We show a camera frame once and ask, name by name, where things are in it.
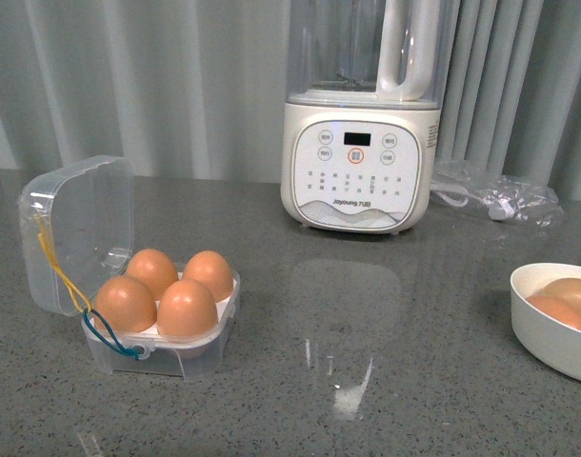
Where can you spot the blue rubber band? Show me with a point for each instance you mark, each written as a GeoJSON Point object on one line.
{"type": "Point", "coordinates": [92, 316]}

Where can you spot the brown egg in bowl back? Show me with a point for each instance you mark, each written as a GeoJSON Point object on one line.
{"type": "Point", "coordinates": [566, 289]}

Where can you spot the clear plastic egg box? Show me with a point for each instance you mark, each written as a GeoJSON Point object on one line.
{"type": "Point", "coordinates": [88, 206]}

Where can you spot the yellow rubber band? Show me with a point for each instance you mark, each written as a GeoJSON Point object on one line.
{"type": "Point", "coordinates": [79, 300]}

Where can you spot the brown egg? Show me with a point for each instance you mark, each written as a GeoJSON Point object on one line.
{"type": "Point", "coordinates": [126, 304]}
{"type": "Point", "coordinates": [557, 309]}
{"type": "Point", "coordinates": [154, 269]}
{"type": "Point", "coordinates": [186, 309]}
{"type": "Point", "coordinates": [213, 270]}
{"type": "Point", "coordinates": [566, 289]}

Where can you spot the white Joyoung blender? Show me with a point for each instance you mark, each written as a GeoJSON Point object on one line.
{"type": "Point", "coordinates": [365, 89]}

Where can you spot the clear plastic bag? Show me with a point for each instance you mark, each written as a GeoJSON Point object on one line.
{"type": "Point", "coordinates": [471, 190]}

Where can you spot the brown egg in bowl front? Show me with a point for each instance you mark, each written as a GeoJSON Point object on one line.
{"type": "Point", "coordinates": [557, 309]}

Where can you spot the white round bowl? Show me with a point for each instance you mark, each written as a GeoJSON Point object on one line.
{"type": "Point", "coordinates": [550, 341]}

